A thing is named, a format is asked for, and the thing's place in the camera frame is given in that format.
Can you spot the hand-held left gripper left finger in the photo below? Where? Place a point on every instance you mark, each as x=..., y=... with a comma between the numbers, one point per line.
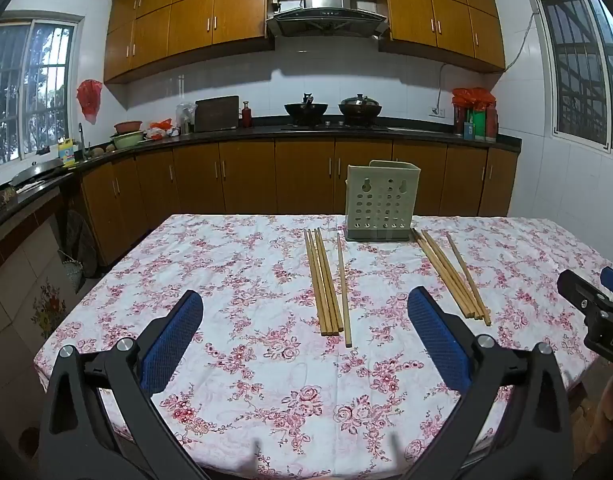
x=171, y=340

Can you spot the green basin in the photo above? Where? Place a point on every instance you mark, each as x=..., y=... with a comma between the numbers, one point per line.
x=128, y=140

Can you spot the black pot with lid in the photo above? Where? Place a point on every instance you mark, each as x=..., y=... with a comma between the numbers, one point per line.
x=359, y=107

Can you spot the dark kitchen countertop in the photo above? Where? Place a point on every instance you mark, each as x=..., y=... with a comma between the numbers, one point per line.
x=266, y=131

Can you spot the perforated green utensil holder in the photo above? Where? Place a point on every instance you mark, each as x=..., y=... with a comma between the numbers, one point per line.
x=353, y=210

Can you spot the dark brown cutting board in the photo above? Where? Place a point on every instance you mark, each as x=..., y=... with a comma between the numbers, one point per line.
x=216, y=115

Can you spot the red and white bag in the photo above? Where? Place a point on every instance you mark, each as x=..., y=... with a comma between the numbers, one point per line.
x=160, y=127

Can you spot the metal pan lid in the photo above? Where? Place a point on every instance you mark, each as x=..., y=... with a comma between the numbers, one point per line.
x=34, y=172

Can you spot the black wok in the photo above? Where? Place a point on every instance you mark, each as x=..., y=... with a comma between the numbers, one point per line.
x=306, y=109

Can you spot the wooden base cabinets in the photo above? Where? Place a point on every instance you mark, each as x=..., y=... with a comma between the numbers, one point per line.
x=246, y=175

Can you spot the white wall socket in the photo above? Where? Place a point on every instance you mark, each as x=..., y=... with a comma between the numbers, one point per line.
x=439, y=111

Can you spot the red basin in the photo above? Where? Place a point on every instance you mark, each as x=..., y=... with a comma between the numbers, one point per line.
x=128, y=126

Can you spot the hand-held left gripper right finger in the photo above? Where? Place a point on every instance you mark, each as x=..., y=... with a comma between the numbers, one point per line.
x=436, y=340

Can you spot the barred window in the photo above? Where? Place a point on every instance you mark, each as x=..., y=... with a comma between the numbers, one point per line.
x=576, y=60
x=41, y=85

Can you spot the clear plastic bag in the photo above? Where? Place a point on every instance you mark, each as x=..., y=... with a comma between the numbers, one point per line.
x=185, y=117

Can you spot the wooden wall cabinets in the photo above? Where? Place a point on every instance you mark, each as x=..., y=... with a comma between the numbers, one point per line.
x=196, y=20

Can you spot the red floral tablecloth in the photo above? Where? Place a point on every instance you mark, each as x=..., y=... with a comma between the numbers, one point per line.
x=266, y=280

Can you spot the green box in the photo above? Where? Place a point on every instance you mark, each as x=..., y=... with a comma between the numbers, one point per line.
x=479, y=125

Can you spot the bundle of wooden chopsticks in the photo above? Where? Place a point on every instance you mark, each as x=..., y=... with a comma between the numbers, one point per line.
x=330, y=280

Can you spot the steel range hood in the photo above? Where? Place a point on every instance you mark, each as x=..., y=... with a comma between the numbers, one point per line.
x=326, y=15

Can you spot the small red bottle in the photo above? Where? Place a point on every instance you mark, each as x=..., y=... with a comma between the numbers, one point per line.
x=246, y=115

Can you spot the metal faucet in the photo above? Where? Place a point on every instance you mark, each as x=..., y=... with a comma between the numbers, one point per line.
x=81, y=135

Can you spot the yellow detergent bottle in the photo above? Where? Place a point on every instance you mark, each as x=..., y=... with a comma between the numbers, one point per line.
x=66, y=152

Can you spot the blue box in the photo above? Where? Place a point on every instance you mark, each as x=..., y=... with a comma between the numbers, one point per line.
x=469, y=131

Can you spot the dark red bottle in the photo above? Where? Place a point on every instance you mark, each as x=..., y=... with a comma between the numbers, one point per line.
x=459, y=120

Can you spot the woven basket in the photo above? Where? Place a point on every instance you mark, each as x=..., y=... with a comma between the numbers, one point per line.
x=72, y=272

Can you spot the crumpled red plastic bag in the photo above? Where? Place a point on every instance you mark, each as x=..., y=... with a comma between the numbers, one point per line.
x=469, y=96

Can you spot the tall red bottle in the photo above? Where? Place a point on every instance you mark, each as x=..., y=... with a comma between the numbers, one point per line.
x=491, y=122

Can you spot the hanging red plastic bag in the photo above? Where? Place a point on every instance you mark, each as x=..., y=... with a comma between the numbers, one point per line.
x=89, y=97

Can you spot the person's right hand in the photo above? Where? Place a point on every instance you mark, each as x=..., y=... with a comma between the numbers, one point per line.
x=608, y=410

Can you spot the wooden chopstick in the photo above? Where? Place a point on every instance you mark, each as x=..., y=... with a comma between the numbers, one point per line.
x=457, y=277
x=315, y=282
x=320, y=282
x=344, y=290
x=468, y=277
x=440, y=272
x=451, y=275
x=445, y=274
x=325, y=282

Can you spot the gas stove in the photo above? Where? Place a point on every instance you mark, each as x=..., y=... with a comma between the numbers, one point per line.
x=336, y=126

